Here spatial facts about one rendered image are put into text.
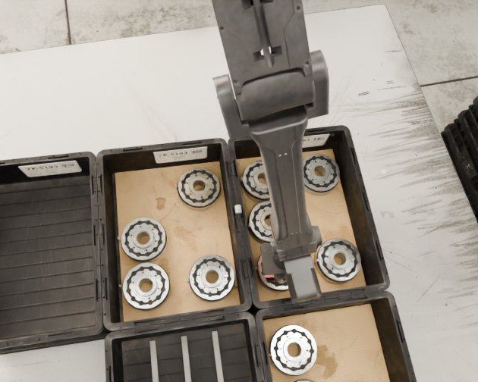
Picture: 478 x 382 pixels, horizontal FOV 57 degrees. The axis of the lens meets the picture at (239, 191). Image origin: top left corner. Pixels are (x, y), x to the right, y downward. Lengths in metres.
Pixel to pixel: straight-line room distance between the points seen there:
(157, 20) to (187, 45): 1.02
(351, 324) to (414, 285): 0.28
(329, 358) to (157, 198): 0.54
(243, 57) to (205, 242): 0.70
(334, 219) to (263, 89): 0.72
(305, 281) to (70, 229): 0.58
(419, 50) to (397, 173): 1.35
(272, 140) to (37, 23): 2.20
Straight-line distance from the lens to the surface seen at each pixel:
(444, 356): 1.30
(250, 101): 0.43
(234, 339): 1.02
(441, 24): 2.80
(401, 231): 1.31
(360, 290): 0.98
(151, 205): 1.09
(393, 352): 1.04
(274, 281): 1.01
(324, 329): 1.06
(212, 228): 1.06
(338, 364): 1.06
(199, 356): 1.02
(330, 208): 1.12
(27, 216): 1.15
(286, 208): 0.61
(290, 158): 0.51
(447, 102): 2.51
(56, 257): 1.10
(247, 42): 0.41
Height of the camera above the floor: 1.85
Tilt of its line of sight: 69 degrees down
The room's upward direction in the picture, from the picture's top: 11 degrees clockwise
